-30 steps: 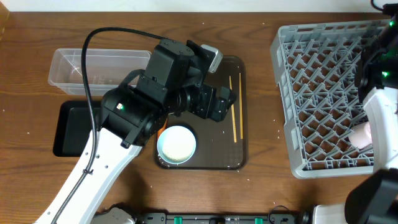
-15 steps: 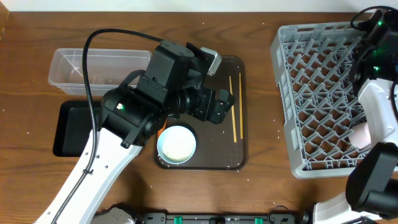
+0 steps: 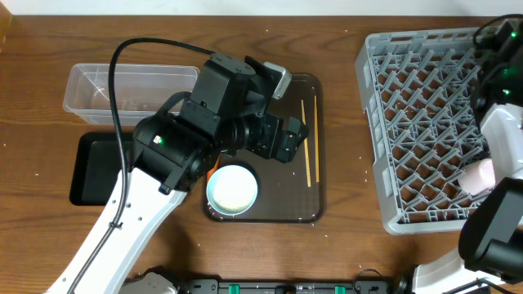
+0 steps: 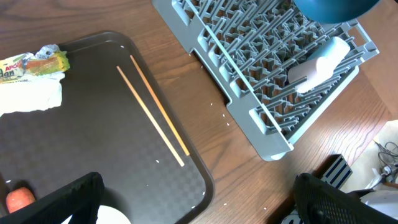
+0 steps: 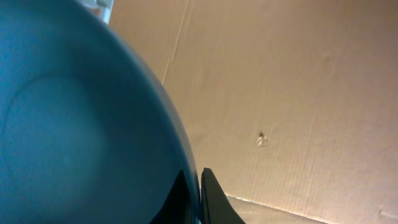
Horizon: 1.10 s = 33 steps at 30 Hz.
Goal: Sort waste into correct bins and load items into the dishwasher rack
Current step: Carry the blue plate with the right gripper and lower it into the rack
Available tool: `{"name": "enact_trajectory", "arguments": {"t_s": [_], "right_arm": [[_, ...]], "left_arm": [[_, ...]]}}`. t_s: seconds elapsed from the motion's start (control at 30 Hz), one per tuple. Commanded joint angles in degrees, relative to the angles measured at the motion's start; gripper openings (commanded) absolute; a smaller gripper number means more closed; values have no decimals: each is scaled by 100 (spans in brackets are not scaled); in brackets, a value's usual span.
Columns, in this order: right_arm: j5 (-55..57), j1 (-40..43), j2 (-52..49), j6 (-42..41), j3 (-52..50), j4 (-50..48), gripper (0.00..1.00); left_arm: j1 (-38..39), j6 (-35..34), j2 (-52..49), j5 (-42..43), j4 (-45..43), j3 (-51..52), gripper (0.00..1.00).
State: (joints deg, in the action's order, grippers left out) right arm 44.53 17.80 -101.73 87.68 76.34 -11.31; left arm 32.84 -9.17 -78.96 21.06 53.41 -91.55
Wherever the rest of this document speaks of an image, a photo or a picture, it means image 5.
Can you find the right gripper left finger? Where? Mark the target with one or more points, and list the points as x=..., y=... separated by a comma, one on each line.
x=177, y=207

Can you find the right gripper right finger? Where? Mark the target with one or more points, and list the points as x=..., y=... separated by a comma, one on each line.
x=216, y=209

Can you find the dark blue plate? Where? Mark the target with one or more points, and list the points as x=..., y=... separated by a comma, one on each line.
x=88, y=133

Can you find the grey dishwasher rack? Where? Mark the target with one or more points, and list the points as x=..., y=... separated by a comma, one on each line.
x=102, y=8

